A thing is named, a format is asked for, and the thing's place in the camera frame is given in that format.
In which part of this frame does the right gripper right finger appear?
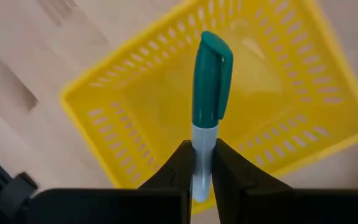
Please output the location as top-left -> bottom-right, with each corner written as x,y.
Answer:
211,139 -> 358,224

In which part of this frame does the yellow plastic basket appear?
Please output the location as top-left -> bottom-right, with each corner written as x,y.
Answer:
59,0 -> 358,215

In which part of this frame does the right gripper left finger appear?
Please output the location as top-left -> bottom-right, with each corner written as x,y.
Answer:
26,140 -> 195,224

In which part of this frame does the teal cap marker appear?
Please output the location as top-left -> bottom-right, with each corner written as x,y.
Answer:
190,30 -> 234,203

